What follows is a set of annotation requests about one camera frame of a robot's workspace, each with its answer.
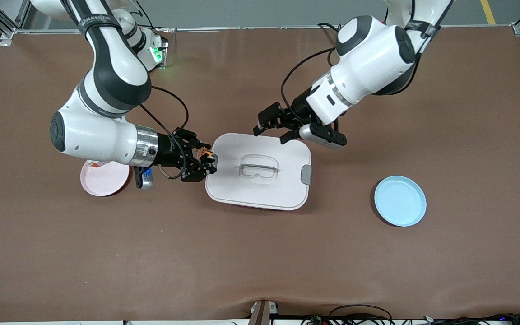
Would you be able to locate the white lidded storage box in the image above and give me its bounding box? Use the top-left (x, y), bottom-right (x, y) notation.
top-left (205, 132), bottom-right (312, 211)

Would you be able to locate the pink round plate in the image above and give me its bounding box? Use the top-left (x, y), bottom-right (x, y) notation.
top-left (81, 159), bottom-right (130, 197)

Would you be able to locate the brown table mat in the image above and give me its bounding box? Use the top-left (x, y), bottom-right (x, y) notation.
top-left (0, 26), bottom-right (520, 322)

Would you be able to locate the light blue round plate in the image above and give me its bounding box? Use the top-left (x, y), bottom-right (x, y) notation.
top-left (374, 176), bottom-right (427, 227)

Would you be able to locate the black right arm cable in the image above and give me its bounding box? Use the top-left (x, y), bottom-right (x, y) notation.
top-left (139, 86), bottom-right (190, 181)

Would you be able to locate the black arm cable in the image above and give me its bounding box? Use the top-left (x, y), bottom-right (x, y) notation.
top-left (139, 86), bottom-right (190, 181)
top-left (280, 47), bottom-right (336, 119)

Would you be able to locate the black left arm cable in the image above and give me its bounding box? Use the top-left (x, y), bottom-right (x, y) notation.
top-left (280, 47), bottom-right (336, 119)

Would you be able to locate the black base cable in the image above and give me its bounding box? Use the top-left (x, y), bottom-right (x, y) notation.
top-left (136, 0), bottom-right (158, 31)
top-left (316, 22), bottom-right (343, 35)

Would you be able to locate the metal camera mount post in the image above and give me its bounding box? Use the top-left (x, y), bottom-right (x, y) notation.
top-left (247, 300), bottom-right (279, 325)

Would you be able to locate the black looped cable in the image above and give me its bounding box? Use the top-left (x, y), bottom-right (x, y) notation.
top-left (328, 305), bottom-right (394, 325)

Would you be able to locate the black cable bundle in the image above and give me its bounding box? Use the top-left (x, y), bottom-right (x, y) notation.
top-left (422, 312), bottom-right (520, 325)

